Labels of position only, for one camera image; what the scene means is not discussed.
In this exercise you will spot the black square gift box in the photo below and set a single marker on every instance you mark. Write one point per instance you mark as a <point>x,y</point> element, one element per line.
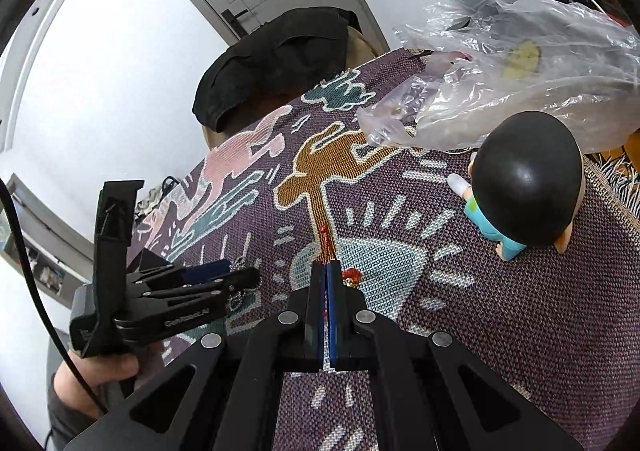
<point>152,262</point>

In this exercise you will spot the person's left hand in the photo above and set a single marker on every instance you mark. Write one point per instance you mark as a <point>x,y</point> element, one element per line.
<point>110,371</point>

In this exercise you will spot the clear plastic bag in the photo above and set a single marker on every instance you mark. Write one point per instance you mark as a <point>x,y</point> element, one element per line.
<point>525,81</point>

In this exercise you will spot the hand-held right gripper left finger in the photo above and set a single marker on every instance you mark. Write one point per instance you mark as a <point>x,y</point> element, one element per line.
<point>316,316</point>

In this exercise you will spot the black-haired boy figurine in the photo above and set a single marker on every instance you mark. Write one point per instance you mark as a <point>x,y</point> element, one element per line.
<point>525,171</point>

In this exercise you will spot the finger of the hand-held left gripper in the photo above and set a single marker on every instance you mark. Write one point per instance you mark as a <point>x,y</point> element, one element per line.
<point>190,316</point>
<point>210,272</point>

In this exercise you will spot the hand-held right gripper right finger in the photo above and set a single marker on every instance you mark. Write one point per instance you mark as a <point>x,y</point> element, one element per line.
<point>335,316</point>

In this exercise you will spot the black jacket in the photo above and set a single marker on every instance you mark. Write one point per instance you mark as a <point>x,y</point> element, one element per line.
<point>270,61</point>

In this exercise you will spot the printed woven blanket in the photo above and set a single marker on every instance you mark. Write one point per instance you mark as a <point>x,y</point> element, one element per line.
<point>500,306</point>

